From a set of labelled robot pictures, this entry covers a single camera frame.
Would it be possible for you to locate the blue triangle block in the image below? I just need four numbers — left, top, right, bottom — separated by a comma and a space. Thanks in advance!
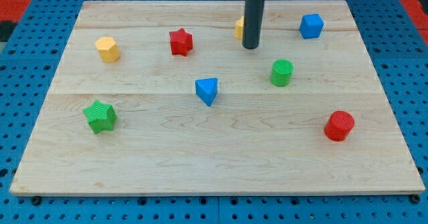
195, 78, 218, 106

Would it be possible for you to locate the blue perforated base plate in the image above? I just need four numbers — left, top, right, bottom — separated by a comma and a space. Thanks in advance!
1, 0, 427, 223

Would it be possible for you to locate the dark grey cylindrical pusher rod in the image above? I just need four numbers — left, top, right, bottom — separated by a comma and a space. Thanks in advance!
242, 0, 265, 49

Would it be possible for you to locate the blue cube block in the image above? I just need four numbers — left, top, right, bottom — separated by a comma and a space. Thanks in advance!
299, 13, 324, 39

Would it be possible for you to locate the light wooden board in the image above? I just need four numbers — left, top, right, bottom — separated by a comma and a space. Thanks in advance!
10, 0, 425, 197

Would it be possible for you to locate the yellow block behind rod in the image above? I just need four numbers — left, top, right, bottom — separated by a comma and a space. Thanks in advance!
235, 15, 244, 39

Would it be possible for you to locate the yellow hexagon block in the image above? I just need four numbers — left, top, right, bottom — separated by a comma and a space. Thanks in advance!
95, 37, 120, 63

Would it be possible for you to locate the red star block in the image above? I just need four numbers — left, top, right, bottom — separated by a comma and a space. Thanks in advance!
169, 28, 193, 57

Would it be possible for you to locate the green cylinder block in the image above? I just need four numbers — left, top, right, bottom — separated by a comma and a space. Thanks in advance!
270, 59, 294, 87

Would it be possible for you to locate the red cylinder block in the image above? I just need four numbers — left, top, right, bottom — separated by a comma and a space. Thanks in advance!
324, 110, 355, 142

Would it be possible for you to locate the green star block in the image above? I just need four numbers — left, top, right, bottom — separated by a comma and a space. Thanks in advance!
83, 100, 117, 134

